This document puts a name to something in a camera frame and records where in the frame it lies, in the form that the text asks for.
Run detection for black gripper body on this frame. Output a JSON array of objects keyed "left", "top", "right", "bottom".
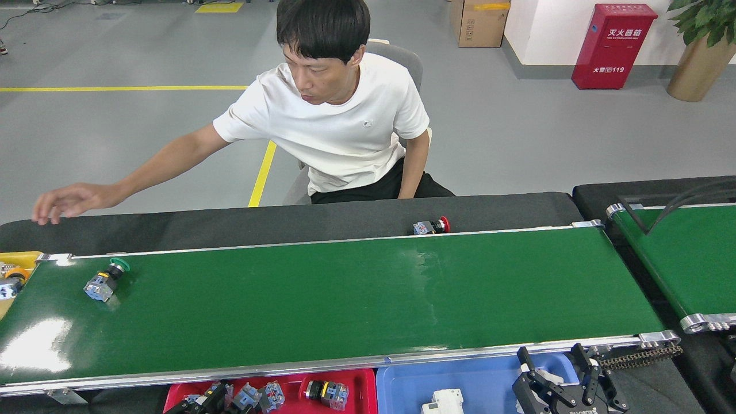
[{"left": 549, "top": 398, "right": 613, "bottom": 414}]

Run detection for black conveyor drive chain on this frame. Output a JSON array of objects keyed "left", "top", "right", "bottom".
[{"left": 598, "top": 343, "right": 684, "bottom": 371}]

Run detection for red plastic bin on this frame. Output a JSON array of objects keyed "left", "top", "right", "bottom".
[{"left": 164, "top": 369, "right": 377, "bottom": 414}]

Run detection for person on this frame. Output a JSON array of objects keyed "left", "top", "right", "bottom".
[{"left": 32, "top": 0, "right": 455, "bottom": 226}]

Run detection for red fire extinguisher box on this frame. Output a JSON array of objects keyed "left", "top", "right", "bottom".
[{"left": 572, "top": 3, "right": 658, "bottom": 90}]

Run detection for yellow banded push button switch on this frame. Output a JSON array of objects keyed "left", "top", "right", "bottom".
[{"left": 303, "top": 379, "right": 350, "bottom": 411}]

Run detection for black cable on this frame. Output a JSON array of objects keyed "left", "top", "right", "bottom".
[{"left": 618, "top": 181, "right": 736, "bottom": 235}]

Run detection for cardboard box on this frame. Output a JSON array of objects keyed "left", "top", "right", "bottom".
[{"left": 450, "top": 0, "right": 511, "bottom": 48}]

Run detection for green plant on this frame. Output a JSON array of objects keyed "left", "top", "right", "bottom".
[{"left": 667, "top": 0, "right": 736, "bottom": 48}]

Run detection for green belt conveyor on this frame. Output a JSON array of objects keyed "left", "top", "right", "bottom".
[
  {"left": 0, "top": 220, "right": 683, "bottom": 403},
  {"left": 605, "top": 202, "right": 736, "bottom": 334}
]

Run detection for white circuit breaker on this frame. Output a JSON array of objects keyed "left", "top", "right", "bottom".
[{"left": 421, "top": 389, "right": 465, "bottom": 414}]

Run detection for tan plant pot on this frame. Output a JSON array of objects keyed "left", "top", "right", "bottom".
[{"left": 667, "top": 32, "right": 736, "bottom": 103}]

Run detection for person's right hand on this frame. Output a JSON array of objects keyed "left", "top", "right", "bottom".
[{"left": 32, "top": 183, "right": 124, "bottom": 226}]

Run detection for yellow tray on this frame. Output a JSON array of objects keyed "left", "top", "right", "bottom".
[{"left": 0, "top": 251, "right": 44, "bottom": 320}]

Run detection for blue plastic bin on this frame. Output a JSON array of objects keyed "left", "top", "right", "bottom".
[{"left": 375, "top": 352, "right": 581, "bottom": 414}]

